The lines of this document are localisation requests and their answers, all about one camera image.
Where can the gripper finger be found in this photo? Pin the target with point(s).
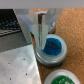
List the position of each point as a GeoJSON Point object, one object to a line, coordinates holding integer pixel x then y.
{"type": "Point", "coordinates": [45, 28]}

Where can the green button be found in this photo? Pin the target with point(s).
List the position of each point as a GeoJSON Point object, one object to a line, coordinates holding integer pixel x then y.
{"type": "Point", "coordinates": [65, 79]}

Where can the blue button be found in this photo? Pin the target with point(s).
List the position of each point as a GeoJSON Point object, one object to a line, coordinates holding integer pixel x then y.
{"type": "Point", "coordinates": [54, 46]}

